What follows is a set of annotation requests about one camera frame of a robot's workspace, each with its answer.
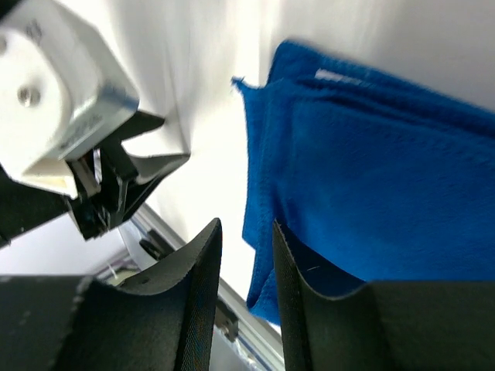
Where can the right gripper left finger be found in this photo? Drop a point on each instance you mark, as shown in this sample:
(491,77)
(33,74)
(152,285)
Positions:
(159,319)

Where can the blue towel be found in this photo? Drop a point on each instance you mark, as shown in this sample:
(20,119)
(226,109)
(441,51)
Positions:
(384,179)

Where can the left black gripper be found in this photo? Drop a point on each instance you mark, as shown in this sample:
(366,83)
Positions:
(111,186)

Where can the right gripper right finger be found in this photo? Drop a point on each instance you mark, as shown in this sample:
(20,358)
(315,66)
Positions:
(332,321)

